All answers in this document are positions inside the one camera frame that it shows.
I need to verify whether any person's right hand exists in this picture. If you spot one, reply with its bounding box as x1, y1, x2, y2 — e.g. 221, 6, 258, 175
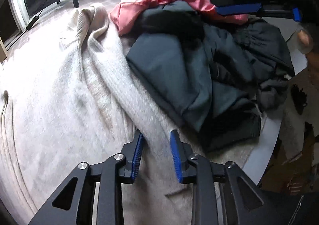
296, 24, 318, 55

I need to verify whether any black garment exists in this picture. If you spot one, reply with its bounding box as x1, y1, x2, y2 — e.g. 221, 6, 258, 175
127, 1, 295, 153

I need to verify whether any pink garment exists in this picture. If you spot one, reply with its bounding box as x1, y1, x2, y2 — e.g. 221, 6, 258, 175
110, 0, 248, 36

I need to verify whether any beige plaid table mat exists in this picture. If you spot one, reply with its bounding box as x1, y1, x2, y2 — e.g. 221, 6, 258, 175
4, 0, 120, 60

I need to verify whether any cream knit sweater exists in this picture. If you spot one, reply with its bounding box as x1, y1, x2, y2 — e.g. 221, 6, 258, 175
0, 2, 262, 225

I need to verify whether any black light power cable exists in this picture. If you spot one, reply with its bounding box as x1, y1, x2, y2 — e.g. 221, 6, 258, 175
24, 0, 61, 31

